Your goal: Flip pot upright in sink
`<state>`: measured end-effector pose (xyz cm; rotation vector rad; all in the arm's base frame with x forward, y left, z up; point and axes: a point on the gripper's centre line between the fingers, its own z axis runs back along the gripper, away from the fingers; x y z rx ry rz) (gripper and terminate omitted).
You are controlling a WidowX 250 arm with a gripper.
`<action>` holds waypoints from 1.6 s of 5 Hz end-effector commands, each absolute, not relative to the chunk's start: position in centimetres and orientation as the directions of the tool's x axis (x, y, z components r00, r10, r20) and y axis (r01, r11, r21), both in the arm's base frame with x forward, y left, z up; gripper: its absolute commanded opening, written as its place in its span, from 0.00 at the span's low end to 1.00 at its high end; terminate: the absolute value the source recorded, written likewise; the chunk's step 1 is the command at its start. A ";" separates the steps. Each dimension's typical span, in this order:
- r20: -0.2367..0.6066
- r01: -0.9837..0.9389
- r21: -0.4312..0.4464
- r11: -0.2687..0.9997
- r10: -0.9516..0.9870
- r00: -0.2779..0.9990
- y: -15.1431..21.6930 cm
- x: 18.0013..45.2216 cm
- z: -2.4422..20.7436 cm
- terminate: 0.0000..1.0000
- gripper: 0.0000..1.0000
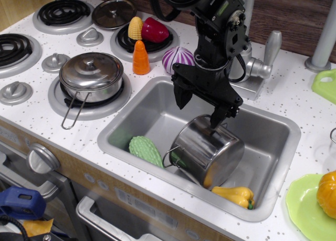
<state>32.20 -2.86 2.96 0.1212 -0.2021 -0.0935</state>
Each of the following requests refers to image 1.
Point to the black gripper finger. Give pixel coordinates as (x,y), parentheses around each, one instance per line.
(183,94)
(219,114)

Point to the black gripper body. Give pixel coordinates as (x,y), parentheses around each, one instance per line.
(211,85)

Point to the steel pot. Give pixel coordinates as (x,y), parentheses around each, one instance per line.
(206,156)

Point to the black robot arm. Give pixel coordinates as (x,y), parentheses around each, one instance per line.
(221,39)

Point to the grey metal sink basin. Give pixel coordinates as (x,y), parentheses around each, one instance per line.
(270,144)

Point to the loose steel pot lid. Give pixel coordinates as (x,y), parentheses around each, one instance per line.
(113,14)

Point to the purple white toy onion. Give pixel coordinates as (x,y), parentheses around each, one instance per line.
(179,55)

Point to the silver toy faucet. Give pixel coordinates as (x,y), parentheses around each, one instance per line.
(257,71)

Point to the orange toy carrot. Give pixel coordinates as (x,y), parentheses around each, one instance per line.
(141,65)

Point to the green bumpy toy gourd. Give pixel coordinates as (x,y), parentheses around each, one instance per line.
(145,149)

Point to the red toy pepper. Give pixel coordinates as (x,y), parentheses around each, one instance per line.
(154,31)

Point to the back right black burner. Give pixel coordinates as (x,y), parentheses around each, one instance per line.
(123,47)

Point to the black burner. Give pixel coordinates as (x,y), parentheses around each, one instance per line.
(18,53)
(62,17)
(123,47)

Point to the yellow toy corn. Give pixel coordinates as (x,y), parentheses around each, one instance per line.
(135,28)

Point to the yellow toy bell pepper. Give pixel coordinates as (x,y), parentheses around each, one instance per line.
(241,196)

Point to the steel lidded saucepan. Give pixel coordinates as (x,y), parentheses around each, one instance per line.
(91,78)

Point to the green cutting board corner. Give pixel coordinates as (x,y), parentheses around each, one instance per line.
(324,84)

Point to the upper silver stove knob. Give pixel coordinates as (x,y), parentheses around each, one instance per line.
(90,38)

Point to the silver stove knob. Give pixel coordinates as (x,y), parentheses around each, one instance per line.
(16,93)
(90,38)
(52,64)

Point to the front burner under saucepan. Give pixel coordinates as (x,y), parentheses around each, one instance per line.
(57,102)

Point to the orange toy pumpkin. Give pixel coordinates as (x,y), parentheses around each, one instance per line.
(326,194)

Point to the green plastic plate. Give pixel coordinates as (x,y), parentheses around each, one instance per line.
(305,211)

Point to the middle silver stove knob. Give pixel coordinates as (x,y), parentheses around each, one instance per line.
(52,64)

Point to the back left black burner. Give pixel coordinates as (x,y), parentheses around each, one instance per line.
(62,17)

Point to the silver oven dial knob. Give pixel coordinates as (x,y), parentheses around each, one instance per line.
(40,160)

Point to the lower silver stove knob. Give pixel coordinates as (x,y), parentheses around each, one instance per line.
(16,93)

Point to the far left black burner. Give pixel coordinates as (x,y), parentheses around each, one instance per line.
(18,53)

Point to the grey vertical post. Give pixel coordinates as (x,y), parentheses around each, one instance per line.
(320,59)

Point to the silver dishwasher door handle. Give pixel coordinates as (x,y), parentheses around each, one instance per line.
(87,216)

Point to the silver oven door handle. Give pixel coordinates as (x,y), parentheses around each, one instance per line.
(15,172)

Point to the blue clamp handle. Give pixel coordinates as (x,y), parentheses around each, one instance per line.
(22,203)

